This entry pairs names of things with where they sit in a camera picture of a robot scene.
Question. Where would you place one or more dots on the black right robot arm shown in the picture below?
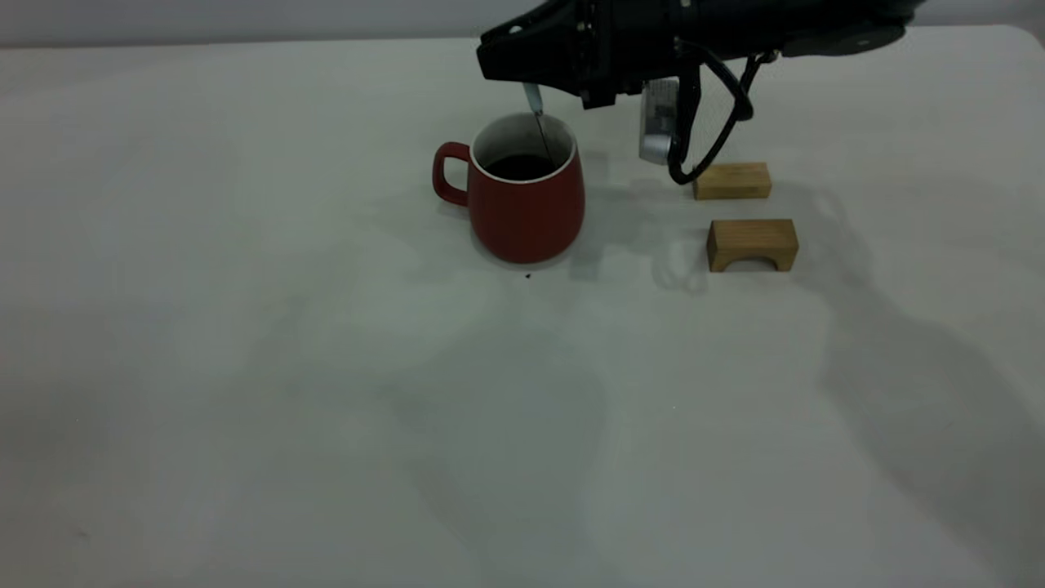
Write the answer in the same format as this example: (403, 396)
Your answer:
(800, 24)

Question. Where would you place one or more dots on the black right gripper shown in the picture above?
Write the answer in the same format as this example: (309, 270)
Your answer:
(629, 41)

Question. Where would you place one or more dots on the flat rectangular wooden block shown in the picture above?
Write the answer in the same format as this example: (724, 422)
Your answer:
(732, 181)

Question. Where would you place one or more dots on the arched wooden block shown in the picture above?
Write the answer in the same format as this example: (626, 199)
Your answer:
(751, 237)

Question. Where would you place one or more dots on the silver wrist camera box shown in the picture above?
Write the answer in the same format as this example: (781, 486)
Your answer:
(657, 122)

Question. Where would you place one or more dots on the red ceramic mug with coffee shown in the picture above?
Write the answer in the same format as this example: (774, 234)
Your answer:
(522, 212)

